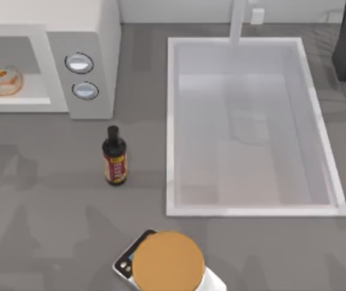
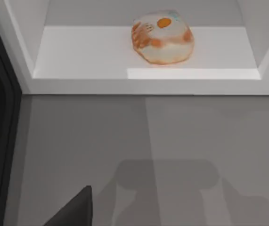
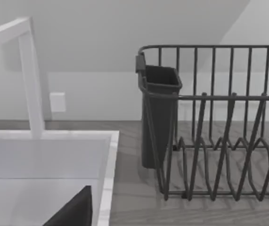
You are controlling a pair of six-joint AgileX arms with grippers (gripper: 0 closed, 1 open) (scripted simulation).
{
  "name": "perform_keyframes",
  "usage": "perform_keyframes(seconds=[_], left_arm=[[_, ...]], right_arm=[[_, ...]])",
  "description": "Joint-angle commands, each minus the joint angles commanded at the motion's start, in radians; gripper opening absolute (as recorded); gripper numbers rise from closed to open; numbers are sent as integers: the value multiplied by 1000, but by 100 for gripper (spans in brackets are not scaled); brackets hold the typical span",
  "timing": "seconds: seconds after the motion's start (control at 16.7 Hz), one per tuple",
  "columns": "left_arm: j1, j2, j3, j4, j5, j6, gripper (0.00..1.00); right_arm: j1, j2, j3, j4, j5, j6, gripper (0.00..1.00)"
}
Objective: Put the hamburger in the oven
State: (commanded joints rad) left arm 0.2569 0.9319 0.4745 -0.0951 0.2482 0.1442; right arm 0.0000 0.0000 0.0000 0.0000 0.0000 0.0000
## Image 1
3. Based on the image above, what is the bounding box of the dark bottle with red label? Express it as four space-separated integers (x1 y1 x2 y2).
101 125 129 187

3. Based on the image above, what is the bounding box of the white sink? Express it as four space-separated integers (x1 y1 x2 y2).
165 36 346 218

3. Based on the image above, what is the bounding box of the round silver microwave knob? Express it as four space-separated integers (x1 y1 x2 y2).
71 80 100 100
64 52 95 75

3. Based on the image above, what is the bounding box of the round orange scale plate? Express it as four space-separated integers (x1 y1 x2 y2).
131 230 205 291

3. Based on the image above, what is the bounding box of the silver kitchen scale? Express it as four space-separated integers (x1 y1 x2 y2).
112 229 227 291

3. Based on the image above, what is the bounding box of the pale microwave oven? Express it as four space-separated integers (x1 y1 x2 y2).
0 0 122 121

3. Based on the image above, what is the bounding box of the tall white tap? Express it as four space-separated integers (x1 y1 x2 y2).
228 0 250 45

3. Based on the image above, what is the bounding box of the orange patterned glass bowl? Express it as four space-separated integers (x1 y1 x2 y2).
0 65 25 98

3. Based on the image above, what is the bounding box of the small white wall socket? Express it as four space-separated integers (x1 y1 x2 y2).
251 8 265 25

